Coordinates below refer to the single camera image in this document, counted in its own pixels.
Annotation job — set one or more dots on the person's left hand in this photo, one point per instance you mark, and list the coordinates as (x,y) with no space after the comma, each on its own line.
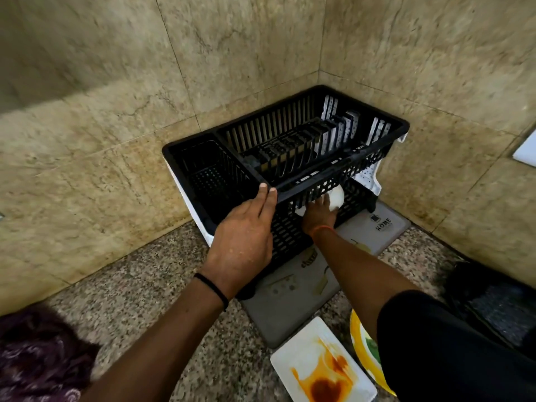
(243,242)

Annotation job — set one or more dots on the person's right hand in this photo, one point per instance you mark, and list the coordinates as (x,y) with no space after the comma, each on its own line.
(318,217)

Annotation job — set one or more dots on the person's left fingers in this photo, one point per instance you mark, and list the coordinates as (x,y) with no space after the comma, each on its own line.
(264,200)

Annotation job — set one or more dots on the person's right fingers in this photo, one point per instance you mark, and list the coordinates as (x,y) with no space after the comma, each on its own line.
(323,203)

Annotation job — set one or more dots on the white cloth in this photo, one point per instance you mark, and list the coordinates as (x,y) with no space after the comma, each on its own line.
(337,198)

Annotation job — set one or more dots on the black plastic dish rack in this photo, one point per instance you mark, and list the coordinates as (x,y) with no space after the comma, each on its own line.
(234,142)

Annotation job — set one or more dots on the person's left forearm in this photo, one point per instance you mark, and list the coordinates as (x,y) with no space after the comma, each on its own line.
(167,347)

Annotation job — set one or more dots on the person's right forearm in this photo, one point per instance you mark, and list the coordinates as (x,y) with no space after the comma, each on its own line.
(360,272)

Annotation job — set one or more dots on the orange wrist thread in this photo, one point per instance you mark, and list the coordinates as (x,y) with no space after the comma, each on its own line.
(321,229)

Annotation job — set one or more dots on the white dotted drip tray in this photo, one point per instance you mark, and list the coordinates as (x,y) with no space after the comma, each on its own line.
(371,179)

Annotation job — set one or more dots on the black wrist band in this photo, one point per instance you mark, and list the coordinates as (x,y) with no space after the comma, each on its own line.
(213,288)

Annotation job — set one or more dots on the grey drying mat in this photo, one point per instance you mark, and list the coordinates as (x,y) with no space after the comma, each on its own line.
(293,313)

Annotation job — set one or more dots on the yellow round plate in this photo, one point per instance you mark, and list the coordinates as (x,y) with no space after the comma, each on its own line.
(361,345)

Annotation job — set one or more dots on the white square stained plate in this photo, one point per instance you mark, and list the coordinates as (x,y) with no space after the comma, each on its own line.
(310,360)

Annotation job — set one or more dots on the black object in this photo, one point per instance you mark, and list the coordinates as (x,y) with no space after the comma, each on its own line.
(490,301)

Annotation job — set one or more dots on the black sleeve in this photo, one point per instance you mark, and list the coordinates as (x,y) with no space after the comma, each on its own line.
(452,351)

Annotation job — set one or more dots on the purple patterned garment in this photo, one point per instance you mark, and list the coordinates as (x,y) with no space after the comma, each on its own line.
(37,360)

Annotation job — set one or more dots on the white wall switch plate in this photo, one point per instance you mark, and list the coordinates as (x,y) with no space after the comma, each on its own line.
(526,149)

